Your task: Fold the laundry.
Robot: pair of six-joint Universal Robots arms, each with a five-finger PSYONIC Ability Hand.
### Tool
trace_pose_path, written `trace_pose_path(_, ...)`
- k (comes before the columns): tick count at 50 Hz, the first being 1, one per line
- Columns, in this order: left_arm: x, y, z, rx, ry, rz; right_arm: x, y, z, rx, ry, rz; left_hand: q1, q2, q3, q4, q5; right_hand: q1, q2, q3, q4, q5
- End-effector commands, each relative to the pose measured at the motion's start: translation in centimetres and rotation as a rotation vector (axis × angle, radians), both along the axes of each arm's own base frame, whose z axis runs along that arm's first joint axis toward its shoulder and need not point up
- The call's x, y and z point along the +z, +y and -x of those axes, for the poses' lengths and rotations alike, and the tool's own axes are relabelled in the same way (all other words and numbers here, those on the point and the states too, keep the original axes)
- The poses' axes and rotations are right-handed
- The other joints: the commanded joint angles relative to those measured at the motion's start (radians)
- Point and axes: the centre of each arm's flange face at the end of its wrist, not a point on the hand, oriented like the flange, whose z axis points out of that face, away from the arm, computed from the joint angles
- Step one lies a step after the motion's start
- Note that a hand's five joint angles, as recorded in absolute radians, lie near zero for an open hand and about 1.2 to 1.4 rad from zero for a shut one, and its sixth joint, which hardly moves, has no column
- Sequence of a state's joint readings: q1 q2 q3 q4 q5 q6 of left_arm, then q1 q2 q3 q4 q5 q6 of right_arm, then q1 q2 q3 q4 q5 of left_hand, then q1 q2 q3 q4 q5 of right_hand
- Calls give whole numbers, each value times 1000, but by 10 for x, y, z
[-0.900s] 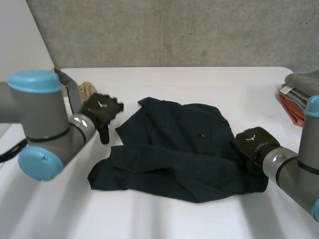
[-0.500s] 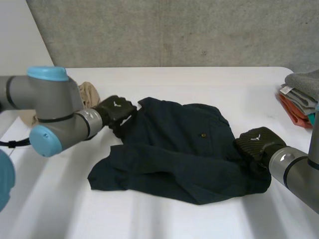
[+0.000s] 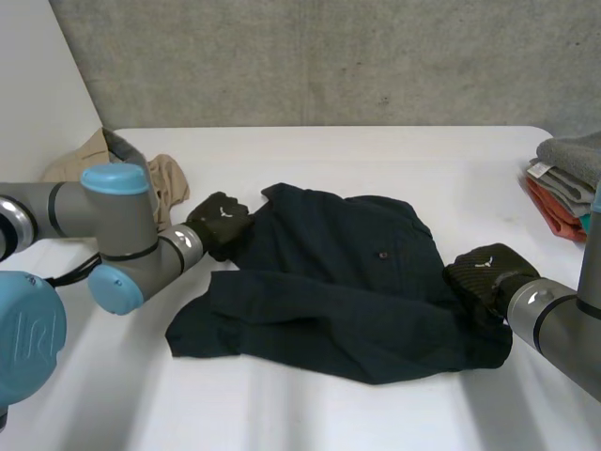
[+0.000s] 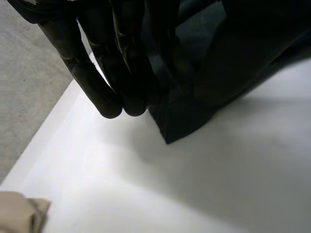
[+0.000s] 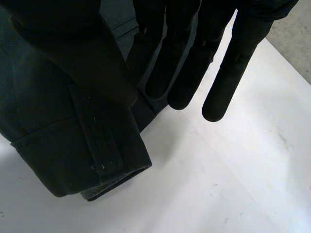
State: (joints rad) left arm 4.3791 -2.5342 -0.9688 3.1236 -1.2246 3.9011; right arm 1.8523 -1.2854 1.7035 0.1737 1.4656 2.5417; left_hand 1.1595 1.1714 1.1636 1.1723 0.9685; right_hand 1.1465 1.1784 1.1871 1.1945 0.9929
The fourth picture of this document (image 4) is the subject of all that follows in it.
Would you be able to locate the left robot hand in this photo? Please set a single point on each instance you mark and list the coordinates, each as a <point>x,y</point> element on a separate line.
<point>102,85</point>

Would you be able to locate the beige shorts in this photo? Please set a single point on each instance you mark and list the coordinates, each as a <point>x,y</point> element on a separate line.
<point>19,213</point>

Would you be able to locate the dark blue cloth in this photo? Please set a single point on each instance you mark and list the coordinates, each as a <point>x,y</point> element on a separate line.
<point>181,121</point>

